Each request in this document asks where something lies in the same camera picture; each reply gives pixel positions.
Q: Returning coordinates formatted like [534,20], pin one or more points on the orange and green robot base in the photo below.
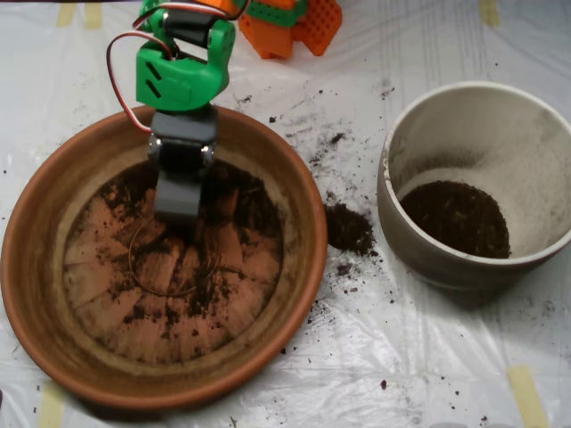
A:
[276,35]

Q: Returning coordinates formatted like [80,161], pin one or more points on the beige masking tape strip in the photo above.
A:
[528,397]
[93,17]
[50,408]
[489,12]
[66,15]

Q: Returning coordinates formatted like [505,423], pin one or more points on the small dark soil clump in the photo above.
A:
[337,138]
[344,268]

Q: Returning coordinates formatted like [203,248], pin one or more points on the white ceramic pot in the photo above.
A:
[446,276]

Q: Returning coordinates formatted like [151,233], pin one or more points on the terracotta clay saucer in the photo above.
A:
[40,232]

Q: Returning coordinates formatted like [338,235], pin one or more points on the spilled dark soil pile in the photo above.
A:
[350,229]

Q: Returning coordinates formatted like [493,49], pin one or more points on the clear plastic sheet cover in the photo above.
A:
[401,356]

